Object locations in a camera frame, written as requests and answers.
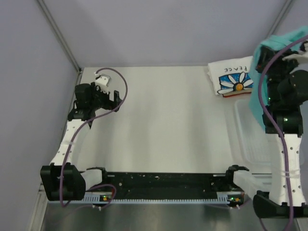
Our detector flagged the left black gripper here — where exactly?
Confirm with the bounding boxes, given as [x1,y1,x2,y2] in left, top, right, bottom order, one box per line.
[89,82,122,112]

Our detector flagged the right aluminium frame post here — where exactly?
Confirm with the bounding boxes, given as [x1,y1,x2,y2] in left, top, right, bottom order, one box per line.
[266,0,295,38]

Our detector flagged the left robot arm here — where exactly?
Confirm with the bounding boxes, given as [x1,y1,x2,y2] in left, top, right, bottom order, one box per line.
[40,82,122,204]

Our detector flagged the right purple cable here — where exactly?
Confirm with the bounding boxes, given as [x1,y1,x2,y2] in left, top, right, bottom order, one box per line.
[257,39,308,231]

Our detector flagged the left aluminium frame post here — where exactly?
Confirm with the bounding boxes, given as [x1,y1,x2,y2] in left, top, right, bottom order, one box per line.
[35,0,82,74]

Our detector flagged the folded white daisy t shirt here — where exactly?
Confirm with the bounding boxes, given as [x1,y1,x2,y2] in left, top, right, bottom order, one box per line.
[207,56,254,96]

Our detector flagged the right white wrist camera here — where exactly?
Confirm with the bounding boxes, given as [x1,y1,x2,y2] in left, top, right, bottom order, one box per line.
[283,40,308,64]

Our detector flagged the aluminium frame post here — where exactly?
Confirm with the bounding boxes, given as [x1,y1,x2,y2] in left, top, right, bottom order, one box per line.
[266,0,295,38]
[35,0,82,74]

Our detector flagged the purple cable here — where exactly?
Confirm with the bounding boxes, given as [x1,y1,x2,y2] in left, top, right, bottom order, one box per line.
[60,67,128,208]
[257,39,308,231]

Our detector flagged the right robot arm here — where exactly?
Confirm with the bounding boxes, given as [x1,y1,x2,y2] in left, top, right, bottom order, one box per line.
[224,42,308,219]

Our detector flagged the folded red t shirt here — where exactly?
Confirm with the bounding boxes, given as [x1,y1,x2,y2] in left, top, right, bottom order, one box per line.
[222,91,251,98]

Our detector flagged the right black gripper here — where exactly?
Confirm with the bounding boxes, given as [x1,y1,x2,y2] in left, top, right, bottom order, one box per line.
[254,46,301,103]

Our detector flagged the white plastic basket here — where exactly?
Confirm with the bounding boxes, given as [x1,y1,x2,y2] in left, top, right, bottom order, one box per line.
[234,99,270,173]

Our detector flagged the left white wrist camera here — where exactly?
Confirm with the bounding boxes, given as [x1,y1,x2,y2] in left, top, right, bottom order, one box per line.
[94,74,112,93]

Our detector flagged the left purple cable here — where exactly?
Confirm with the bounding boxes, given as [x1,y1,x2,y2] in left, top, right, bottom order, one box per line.
[60,67,128,208]

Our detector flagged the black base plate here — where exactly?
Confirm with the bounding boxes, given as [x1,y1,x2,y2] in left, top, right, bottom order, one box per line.
[103,172,243,199]

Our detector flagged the light blue cable duct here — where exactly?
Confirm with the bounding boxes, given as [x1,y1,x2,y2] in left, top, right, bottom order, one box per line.
[77,192,244,205]

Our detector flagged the teal t shirt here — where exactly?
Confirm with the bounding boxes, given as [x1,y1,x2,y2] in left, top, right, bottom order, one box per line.
[248,26,308,128]

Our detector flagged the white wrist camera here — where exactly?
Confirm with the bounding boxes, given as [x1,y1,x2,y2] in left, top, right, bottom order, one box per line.
[94,74,112,93]
[283,40,308,64]

